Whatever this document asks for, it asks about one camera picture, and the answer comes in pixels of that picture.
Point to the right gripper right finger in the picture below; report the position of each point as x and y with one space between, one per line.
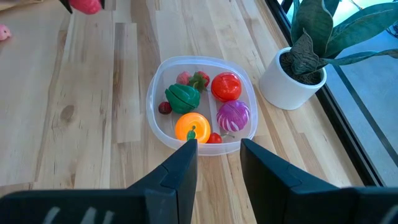
280 193

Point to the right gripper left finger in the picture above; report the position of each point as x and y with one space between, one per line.
177 186

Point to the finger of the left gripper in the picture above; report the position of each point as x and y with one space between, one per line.
102 2
66 4

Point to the large red toy fruit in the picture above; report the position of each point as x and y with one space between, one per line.
85 5

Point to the clear plastic tupperware container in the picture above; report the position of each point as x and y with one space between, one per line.
164 127

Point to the bright red toy cherry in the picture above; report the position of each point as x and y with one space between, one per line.
214 138

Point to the round orange toy fruit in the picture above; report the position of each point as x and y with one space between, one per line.
192 126

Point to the small pink toy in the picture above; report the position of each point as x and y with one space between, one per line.
3 32

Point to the dark red toy cherry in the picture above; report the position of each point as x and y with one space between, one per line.
164 107

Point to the green toy bell pepper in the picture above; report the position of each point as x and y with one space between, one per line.
183 98

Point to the purple striped toy cabbage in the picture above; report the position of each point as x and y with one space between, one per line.
233 115

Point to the toy strawberry with green leaves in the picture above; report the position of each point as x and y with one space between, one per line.
201 79

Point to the red toy tomato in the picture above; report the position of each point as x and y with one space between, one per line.
226 86

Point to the white potted plant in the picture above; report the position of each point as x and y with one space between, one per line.
340 124

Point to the white plant pot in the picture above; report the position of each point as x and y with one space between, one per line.
280 90

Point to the green snake plant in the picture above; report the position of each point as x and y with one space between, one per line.
311 31

